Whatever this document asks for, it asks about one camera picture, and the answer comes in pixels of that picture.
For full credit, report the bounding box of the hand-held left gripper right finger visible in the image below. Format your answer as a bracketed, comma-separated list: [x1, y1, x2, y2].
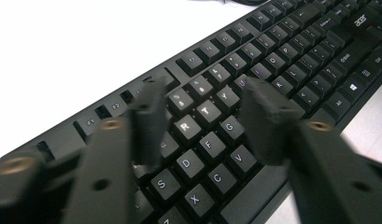
[239, 77, 305, 166]

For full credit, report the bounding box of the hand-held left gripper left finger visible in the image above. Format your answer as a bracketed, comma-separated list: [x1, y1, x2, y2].
[128, 78, 170, 173]

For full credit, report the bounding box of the black computer keyboard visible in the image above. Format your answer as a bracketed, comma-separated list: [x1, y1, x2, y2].
[0, 0, 382, 224]

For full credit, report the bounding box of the white table cover board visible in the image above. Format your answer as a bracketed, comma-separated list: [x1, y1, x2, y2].
[0, 0, 382, 224]

